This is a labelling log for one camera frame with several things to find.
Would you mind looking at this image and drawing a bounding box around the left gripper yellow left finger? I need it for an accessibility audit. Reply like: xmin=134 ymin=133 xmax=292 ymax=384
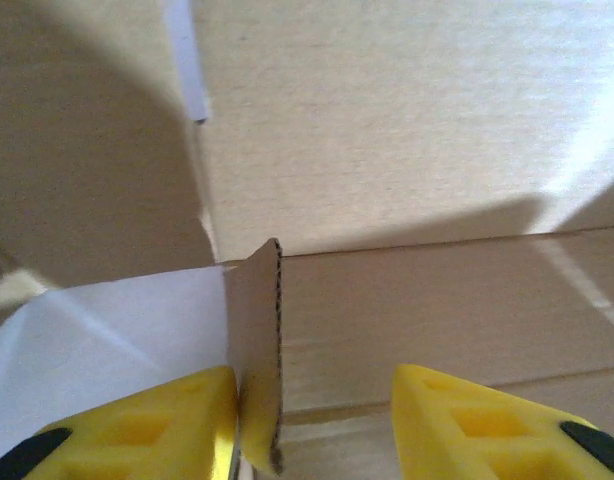
xmin=0 ymin=365 xmax=242 ymax=480

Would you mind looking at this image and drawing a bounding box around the brown cardboard box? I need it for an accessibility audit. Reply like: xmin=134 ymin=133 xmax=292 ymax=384
xmin=0 ymin=0 xmax=614 ymax=480

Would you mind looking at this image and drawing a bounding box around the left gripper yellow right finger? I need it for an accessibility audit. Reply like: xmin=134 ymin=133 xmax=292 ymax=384
xmin=390 ymin=363 xmax=614 ymax=480

